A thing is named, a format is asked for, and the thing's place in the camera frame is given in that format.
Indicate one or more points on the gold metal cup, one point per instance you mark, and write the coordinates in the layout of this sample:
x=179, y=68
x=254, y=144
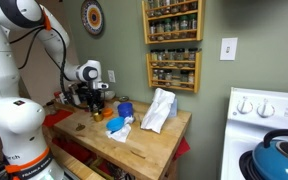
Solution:
x=98, y=117

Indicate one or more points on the blue plastic bowl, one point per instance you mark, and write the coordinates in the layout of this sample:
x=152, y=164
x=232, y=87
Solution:
x=115, y=124

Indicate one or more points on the lower wooden spice rack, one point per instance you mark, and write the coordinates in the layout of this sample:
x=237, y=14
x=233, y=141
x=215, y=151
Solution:
x=174, y=74

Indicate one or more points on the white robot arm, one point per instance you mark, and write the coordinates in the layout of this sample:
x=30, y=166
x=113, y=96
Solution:
x=27, y=155

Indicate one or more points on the wooden butcher block table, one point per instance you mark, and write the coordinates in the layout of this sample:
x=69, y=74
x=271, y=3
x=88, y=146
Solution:
x=145, y=154

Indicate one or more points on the upper wooden spice rack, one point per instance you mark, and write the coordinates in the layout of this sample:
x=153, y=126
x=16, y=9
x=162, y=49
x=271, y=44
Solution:
x=167, y=21

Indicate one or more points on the blue plastic cup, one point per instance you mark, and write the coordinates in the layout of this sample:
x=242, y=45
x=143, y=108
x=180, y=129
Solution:
x=125, y=109

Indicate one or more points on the wooden spice rack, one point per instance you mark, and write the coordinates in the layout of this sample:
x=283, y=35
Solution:
x=174, y=74
x=167, y=21

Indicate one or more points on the white wall outlet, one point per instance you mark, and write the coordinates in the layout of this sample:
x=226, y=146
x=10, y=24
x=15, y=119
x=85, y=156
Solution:
x=111, y=75

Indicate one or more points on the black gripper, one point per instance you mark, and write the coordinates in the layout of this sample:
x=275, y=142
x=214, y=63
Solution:
x=91, y=97

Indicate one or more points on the red silicone mat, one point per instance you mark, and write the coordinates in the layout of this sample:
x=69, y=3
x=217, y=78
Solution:
x=51, y=120

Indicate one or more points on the teal kettle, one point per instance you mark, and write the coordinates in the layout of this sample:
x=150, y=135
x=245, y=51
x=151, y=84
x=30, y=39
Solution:
x=269, y=159

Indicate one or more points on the small orange cup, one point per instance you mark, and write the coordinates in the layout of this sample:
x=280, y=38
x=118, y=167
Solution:
x=107, y=112

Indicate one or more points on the white stove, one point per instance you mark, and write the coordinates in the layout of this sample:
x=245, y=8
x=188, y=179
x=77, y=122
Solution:
x=251, y=115

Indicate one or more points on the crumpled white paper towel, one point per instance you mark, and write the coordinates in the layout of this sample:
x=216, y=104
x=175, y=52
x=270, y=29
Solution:
x=122, y=134

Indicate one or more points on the white light switch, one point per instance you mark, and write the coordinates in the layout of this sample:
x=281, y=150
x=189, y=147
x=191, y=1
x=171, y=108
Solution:
x=228, y=49

